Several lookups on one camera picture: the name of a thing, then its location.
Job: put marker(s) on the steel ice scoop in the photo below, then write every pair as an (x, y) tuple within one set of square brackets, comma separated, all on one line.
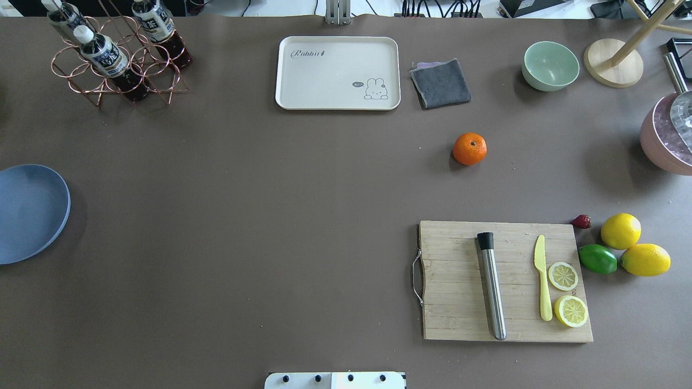
[(680, 110)]

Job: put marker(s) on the tea bottle lower outer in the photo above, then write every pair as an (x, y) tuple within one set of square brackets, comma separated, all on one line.
[(65, 18)]

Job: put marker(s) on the lemon slice thin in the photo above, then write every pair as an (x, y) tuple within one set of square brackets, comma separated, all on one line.
[(563, 276)]

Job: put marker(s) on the lemon half thick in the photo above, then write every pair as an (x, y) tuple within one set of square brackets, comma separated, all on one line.
[(571, 311)]

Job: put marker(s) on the aluminium frame post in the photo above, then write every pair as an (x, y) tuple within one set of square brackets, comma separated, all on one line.
[(338, 12)]

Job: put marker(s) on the orange mandarin fruit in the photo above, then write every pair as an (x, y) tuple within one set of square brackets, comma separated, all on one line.
[(469, 149)]

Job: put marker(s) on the green ceramic bowl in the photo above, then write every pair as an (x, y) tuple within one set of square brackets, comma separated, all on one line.
[(549, 66)]

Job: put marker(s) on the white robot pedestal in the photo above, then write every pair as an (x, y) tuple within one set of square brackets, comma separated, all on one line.
[(348, 379)]

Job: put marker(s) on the cream rabbit tray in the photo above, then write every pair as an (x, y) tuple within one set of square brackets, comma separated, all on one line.
[(338, 73)]

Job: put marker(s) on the tea bottle top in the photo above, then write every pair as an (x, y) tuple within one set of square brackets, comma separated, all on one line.
[(108, 59)]

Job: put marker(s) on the bamboo cutting board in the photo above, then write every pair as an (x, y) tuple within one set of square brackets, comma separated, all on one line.
[(455, 302)]

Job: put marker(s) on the grey folded cloth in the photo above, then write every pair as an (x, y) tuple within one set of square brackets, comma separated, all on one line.
[(440, 84)]

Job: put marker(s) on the tea bottle lower middle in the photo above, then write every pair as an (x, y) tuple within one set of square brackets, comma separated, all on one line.
[(159, 28)]

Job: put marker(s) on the pink bowl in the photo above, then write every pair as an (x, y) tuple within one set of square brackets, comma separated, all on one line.
[(657, 125)]

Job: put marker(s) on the copper wire bottle rack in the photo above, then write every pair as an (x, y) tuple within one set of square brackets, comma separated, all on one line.
[(124, 29)]

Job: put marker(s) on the green lime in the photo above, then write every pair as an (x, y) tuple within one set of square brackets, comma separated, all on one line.
[(598, 258)]

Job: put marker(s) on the blue round plate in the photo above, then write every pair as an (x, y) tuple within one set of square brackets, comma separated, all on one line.
[(35, 207)]

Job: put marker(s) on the tea bottle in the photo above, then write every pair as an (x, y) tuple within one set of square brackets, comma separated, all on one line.
[(159, 28), (108, 59), (65, 18)]

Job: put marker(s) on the yellow lemon outer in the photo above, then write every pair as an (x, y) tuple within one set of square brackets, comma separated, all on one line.
[(646, 260)]

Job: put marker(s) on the yellow plastic knife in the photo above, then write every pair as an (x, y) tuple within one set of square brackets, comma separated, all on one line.
[(541, 266)]

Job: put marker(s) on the red strawberry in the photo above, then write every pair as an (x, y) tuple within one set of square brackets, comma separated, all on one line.
[(582, 221)]

